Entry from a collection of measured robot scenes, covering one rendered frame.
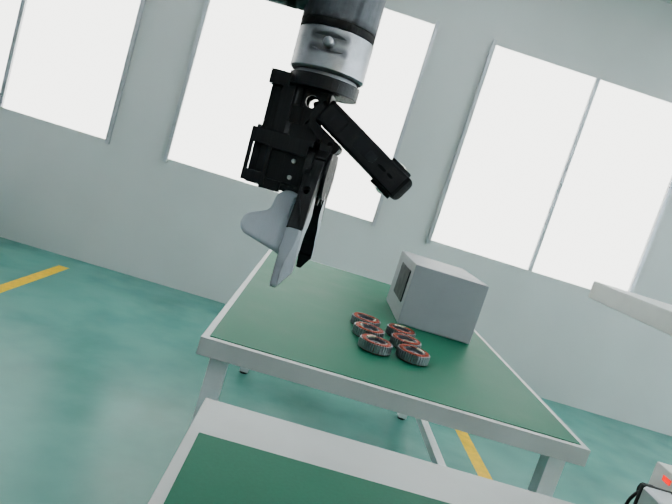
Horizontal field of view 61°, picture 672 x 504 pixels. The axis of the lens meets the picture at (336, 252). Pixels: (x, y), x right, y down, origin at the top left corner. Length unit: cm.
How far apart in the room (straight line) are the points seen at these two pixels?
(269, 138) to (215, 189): 414
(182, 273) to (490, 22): 315
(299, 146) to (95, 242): 449
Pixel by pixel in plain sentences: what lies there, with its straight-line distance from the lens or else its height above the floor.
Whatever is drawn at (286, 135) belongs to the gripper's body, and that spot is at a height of 127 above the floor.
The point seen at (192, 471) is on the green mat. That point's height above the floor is 75.
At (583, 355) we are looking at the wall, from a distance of 530.
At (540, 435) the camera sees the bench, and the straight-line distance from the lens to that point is 172.
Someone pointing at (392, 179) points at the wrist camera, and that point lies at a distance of 56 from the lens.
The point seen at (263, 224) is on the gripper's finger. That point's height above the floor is 119.
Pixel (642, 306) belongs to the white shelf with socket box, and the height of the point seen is 119.
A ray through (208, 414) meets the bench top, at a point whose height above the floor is 75.
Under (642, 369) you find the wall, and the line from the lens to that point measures 556.
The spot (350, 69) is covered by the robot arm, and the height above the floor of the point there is 135.
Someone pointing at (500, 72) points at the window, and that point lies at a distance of 487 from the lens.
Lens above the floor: 125
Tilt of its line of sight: 7 degrees down
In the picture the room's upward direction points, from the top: 17 degrees clockwise
